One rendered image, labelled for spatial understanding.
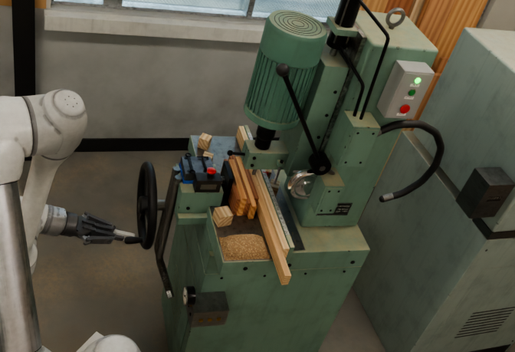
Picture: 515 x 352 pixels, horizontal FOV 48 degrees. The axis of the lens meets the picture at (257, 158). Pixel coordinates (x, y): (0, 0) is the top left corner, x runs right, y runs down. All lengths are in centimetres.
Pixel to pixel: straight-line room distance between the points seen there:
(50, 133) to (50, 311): 146
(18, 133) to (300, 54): 75
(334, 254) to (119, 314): 107
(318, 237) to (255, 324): 43
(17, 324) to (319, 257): 103
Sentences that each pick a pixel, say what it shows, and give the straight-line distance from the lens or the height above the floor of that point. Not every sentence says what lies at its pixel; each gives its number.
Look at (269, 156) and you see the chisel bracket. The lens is 183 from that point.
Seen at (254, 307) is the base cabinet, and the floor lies 51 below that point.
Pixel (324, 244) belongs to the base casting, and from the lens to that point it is 199.
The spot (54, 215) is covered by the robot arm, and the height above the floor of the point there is 84.
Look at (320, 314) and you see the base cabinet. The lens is 227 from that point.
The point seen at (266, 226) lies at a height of 93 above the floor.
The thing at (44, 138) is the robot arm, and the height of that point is 135.
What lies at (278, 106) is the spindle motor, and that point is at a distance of 166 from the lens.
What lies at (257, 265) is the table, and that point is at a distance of 173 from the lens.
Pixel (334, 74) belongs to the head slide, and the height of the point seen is 139.
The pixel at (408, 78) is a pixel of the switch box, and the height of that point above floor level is 146.
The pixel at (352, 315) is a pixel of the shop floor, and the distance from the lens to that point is 291.
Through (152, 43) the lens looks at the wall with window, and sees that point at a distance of 305.
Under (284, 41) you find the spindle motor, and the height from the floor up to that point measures 148.
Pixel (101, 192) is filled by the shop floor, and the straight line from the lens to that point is 315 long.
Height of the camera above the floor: 215
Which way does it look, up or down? 37 degrees down
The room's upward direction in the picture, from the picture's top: 16 degrees clockwise
